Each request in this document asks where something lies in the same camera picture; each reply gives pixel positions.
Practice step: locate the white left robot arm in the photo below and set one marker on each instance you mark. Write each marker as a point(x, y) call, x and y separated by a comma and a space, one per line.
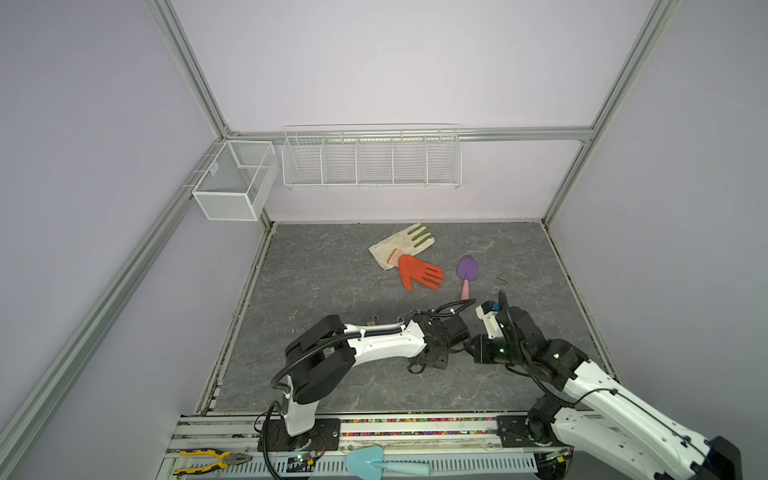
point(319, 359)

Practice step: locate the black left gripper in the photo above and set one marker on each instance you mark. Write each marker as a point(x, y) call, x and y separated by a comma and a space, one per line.
point(441, 363)

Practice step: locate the aluminium frame rails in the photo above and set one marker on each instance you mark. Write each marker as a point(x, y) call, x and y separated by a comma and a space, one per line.
point(21, 430)

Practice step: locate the small white mesh basket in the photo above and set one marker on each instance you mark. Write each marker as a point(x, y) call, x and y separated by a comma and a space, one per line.
point(237, 181)

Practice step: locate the cream glove green stripes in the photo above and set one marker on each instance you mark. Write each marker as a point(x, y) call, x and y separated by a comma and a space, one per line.
point(411, 240)

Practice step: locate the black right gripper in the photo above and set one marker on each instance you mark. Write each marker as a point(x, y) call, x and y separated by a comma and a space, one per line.
point(479, 352)

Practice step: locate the teal plastic trowel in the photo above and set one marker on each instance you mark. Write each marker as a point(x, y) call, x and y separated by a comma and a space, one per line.
point(370, 463)

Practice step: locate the purple trowel pink handle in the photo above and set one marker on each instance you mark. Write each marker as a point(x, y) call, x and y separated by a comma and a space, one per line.
point(467, 271)

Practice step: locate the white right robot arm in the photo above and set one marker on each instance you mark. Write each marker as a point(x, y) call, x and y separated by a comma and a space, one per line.
point(585, 408)

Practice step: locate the red rubber glove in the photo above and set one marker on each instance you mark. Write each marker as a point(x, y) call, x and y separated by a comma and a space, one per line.
point(413, 270)

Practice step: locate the long white wire basket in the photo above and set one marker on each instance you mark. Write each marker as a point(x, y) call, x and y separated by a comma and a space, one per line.
point(400, 156)

